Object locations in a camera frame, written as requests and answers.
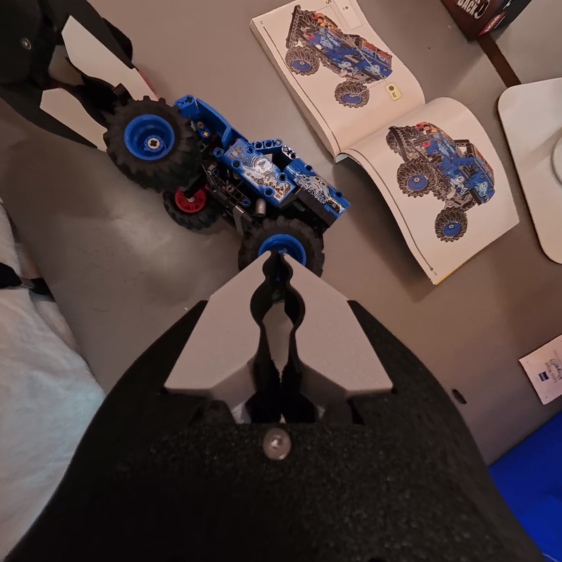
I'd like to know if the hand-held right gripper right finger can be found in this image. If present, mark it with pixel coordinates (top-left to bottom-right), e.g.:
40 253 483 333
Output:
278 254 394 424

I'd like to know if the black strap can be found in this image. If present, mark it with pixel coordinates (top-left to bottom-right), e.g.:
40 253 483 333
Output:
0 261 54 302

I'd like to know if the open lego instruction booklet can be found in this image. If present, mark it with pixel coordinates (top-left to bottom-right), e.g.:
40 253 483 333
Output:
249 0 520 285

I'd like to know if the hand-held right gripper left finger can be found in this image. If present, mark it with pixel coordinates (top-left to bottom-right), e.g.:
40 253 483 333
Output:
164 252 282 424

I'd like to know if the dark cardboard box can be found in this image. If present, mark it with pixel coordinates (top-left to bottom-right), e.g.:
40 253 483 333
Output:
440 0 534 42

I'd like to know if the blue lego monster truck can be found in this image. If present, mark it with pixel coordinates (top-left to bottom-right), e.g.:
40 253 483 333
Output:
103 94 352 284

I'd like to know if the bright blue object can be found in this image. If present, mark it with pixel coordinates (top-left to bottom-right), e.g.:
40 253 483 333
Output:
488 410 562 562

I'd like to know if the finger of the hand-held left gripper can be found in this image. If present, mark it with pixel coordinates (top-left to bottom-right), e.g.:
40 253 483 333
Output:
39 76 121 151
61 15 160 108

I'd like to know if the person's white shirt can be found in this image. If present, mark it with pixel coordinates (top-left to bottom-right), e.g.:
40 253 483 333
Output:
0 198 106 558

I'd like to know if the small white printed card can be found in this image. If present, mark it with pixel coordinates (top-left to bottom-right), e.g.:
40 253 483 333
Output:
519 335 562 405

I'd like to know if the white rounded board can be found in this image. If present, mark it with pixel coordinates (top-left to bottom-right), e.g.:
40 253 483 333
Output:
497 78 562 264

